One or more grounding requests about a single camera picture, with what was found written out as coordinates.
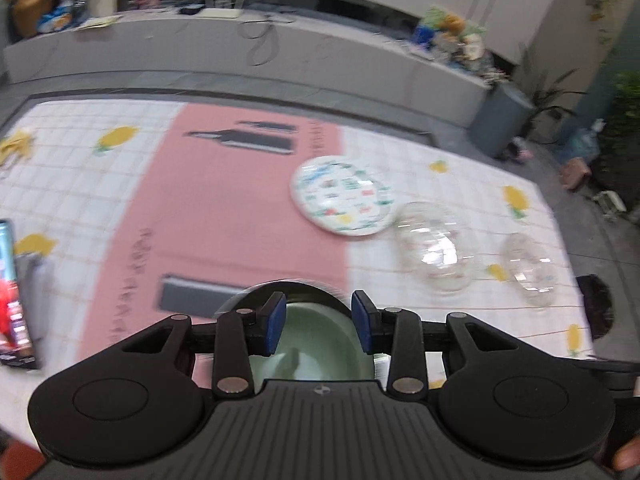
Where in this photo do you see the golden round vase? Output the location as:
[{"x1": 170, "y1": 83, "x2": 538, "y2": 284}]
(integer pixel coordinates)
[{"x1": 11, "y1": 0, "x2": 53, "y2": 38}]

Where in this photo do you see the pink small heater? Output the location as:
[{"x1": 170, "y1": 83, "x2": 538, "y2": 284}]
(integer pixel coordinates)
[{"x1": 560, "y1": 157, "x2": 591, "y2": 192}]

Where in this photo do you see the smartphone on table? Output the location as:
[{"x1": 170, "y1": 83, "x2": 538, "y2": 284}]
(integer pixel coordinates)
[{"x1": 1, "y1": 219, "x2": 40, "y2": 370}]

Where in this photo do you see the grey-green trash can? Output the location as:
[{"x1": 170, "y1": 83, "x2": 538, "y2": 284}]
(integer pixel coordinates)
[{"x1": 468, "y1": 82, "x2": 535, "y2": 158}]

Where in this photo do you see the person right hand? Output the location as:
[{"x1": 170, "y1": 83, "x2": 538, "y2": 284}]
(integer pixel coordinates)
[{"x1": 612, "y1": 436, "x2": 640, "y2": 472}]

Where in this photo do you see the teddy bear toy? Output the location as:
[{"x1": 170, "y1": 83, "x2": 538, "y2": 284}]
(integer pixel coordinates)
[{"x1": 438, "y1": 13, "x2": 466, "y2": 36}]

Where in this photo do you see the green leafy plant right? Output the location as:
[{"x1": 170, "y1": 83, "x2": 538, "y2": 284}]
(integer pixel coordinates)
[{"x1": 601, "y1": 72, "x2": 639, "y2": 205}]

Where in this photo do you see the black cable on bench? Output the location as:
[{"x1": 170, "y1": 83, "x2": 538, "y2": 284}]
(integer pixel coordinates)
[{"x1": 236, "y1": 12, "x2": 296, "y2": 68}]

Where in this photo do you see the clear glass plate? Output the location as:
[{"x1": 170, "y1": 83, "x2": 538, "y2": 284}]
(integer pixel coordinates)
[
  {"x1": 394, "y1": 202, "x2": 477, "y2": 294},
  {"x1": 501, "y1": 233, "x2": 558, "y2": 309}
]

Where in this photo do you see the green ceramic bowl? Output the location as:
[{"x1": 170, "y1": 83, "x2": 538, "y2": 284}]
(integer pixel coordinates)
[{"x1": 250, "y1": 302, "x2": 374, "y2": 389}]

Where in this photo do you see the white fruity painted plate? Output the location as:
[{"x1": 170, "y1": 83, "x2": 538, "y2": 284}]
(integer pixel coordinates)
[{"x1": 290, "y1": 155, "x2": 398, "y2": 237}]

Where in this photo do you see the potted plant by bin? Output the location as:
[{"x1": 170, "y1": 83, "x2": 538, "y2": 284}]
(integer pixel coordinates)
[{"x1": 520, "y1": 44, "x2": 587, "y2": 139}]

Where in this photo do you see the blue water bottle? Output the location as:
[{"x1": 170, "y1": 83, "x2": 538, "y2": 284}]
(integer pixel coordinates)
[{"x1": 558, "y1": 118, "x2": 605, "y2": 165}]

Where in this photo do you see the white wifi router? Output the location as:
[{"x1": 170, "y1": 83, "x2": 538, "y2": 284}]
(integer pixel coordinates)
[{"x1": 200, "y1": 0, "x2": 244, "y2": 20}]

